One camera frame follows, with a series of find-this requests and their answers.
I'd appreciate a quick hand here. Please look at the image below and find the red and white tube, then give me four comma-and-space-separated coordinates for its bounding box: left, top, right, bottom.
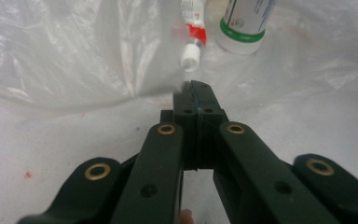
179, 0, 208, 74

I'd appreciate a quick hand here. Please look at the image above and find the white table cover sheet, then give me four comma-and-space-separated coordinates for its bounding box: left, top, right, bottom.
0, 82, 358, 224

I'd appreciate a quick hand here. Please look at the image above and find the white bottle with green band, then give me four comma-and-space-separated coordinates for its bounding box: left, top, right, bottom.
214, 0, 278, 57

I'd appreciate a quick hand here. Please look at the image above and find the clear printed plastic bag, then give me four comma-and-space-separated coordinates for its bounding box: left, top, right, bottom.
0, 0, 358, 118

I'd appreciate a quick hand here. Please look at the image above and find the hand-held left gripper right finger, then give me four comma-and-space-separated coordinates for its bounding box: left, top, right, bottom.
194, 79, 230, 171

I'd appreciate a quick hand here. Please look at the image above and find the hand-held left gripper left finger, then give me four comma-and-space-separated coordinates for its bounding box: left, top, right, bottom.
160, 80, 200, 171

